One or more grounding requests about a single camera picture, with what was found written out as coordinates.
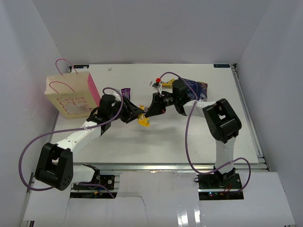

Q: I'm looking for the blue label back left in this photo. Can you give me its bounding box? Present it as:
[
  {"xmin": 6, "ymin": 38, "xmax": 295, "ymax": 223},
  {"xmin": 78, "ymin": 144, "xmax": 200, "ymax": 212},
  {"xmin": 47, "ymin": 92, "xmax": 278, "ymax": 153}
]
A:
[{"xmin": 73, "ymin": 64, "xmax": 89, "ymax": 69}]

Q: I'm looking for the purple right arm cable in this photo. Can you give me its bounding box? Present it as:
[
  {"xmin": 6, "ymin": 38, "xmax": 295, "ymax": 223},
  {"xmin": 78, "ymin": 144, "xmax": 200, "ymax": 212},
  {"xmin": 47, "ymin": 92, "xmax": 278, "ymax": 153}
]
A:
[{"xmin": 159, "ymin": 71, "xmax": 251, "ymax": 195}]

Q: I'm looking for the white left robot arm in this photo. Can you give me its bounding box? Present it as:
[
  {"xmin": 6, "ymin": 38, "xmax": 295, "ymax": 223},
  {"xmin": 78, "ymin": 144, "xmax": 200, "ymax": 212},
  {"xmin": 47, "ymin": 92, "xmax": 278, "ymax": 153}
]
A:
[{"xmin": 35, "ymin": 95, "xmax": 144, "ymax": 191}]

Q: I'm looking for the yellow M&M packet back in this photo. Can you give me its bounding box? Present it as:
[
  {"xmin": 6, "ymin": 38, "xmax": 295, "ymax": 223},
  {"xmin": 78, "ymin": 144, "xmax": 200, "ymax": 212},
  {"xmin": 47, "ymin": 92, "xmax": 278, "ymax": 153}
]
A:
[{"xmin": 161, "ymin": 79, "xmax": 175, "ymax": 89}]

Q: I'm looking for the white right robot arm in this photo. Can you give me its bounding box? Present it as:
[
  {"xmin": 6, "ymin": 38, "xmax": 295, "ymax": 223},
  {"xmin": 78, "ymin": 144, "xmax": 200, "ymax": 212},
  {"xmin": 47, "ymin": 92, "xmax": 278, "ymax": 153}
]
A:
[{"xmin": 145, "ymin": 79, "xmax": 242, "ymax": 189}]

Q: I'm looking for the blue label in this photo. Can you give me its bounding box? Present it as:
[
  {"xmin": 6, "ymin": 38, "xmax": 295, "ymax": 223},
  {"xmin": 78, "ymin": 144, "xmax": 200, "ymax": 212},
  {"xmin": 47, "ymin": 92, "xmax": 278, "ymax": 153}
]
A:
[
  {"xmin": 73, "ymin": 64, "xmax": 89, "ymax": 69},
  {"xmin": 214, "ymin": 64, "xmax": 230, "ymax": 68}
]

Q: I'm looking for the beige and pink paper bag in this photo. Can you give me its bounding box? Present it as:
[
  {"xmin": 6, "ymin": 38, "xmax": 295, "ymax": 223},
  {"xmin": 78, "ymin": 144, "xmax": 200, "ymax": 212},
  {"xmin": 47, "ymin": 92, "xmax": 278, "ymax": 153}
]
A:
[{"xmin": 45, "ymin": 64, "xmax": 101, "ymax": 119}]

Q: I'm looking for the blue label back right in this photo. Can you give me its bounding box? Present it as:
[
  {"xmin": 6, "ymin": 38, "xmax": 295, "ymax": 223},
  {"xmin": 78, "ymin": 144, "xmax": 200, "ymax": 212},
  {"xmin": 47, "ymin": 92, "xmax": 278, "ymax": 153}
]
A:
[{"xmin": 214, "ymin": 64, "xmax": 230, "ymax": 68}]

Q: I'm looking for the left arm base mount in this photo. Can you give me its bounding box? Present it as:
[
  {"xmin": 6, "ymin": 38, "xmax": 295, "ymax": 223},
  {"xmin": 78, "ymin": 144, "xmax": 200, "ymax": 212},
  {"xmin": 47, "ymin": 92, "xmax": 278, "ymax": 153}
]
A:
[{"xmin": 70, "ymin": 175, "xmax": 117, "ymax": 199}]

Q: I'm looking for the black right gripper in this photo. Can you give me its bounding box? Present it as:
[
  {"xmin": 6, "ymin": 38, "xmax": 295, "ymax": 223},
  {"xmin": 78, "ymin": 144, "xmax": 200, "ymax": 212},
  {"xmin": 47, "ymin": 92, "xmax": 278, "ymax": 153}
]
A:
[{"xmin": 145, "ymin": 92, "xmax": 178, "ymax": 117}]

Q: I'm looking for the large dark blue snack bag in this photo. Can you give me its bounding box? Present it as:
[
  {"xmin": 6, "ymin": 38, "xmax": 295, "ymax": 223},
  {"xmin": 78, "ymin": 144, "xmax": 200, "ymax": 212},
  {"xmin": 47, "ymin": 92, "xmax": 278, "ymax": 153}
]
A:
[{"xmin": 184, "ymin": 79, "xmax": 208, "ymax": 101}]

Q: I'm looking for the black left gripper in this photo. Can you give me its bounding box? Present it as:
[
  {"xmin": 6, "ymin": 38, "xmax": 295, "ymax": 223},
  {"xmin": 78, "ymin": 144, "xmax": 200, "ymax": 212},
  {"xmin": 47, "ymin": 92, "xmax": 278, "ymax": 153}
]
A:
[{"xmin": 108, "ymin": 96, "xmax": 144, "ymax": 124}]

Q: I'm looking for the white cardboard front panel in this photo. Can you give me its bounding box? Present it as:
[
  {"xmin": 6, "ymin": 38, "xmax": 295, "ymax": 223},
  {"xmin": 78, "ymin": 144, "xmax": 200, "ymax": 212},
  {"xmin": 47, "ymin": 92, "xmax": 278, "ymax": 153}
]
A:
[{"xmin": 23, "ymin": 172, "xmax": 295, "ymax": 227}]

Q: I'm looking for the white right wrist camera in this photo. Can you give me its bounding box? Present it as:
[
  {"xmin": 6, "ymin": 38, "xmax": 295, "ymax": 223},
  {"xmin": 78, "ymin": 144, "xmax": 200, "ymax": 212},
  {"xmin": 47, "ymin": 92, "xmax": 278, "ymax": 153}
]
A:
[{"xmin": 150, "ymin": 78, "xmax": 162, "ymax": 94}]

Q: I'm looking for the purple M&M packet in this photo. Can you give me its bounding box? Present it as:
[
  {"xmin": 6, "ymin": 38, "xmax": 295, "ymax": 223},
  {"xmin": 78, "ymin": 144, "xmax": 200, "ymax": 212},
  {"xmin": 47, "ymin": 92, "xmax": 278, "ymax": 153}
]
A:
[{"xmin": 121, "ymin": 88, "xmax": 131, "ymax": 101}]

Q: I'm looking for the yellow m&m packet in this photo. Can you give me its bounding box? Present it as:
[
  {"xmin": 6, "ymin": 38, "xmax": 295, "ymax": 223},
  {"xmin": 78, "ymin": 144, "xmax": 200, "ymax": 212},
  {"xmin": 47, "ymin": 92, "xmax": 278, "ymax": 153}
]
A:
[
  {"xmin": 137, "ymin": 105, "xmax": 150, "ymax": 127},
  {"xmin": 161, "ymin": 79, "xmax": 175, "ymax": 89}
]

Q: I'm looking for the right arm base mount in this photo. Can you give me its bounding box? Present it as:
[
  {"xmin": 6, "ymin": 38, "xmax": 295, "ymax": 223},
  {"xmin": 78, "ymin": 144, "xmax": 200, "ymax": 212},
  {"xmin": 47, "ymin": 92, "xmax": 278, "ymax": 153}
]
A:
[{"xmin": 194, "ymin": 174, "xmax": 244, "ymax": 201}]

